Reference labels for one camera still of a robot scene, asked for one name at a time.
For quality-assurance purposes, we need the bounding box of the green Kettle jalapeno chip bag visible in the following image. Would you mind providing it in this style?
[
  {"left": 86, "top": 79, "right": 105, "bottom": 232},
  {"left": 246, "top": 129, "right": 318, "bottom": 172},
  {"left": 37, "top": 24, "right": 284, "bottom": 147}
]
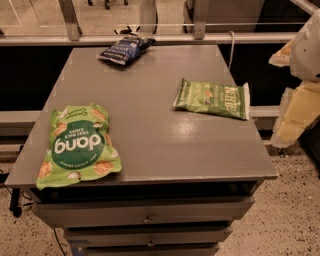
[{"left": 173, "top": 79, "right": 250, "bottom": 120}]

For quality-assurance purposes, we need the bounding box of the metal railing frame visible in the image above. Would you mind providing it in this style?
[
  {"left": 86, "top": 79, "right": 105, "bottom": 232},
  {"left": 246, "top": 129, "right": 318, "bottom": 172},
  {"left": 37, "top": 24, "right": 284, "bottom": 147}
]
[{"left": 0, "top": 0, "right": 319, "bottom": 46}]

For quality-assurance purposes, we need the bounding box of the blue chip bag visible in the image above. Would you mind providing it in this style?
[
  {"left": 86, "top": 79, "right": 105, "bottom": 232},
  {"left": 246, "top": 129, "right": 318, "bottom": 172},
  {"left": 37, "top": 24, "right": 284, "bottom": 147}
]
[{"left": 97, "top": 34, "right": 156, "bottom": 65}]

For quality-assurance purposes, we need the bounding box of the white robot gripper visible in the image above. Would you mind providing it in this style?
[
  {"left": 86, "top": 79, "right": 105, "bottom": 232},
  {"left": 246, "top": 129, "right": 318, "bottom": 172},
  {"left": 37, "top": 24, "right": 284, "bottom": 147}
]
[{"left": 269, "top": 9, "right": 320, "bottom": 148}]

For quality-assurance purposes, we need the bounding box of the green Dang rice chips bag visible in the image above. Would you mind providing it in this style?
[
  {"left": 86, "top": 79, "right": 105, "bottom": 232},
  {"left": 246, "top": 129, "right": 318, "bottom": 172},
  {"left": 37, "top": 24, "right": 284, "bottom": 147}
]
[{"left": 36, "top": 104, "right": 122, "bottom": 190}]

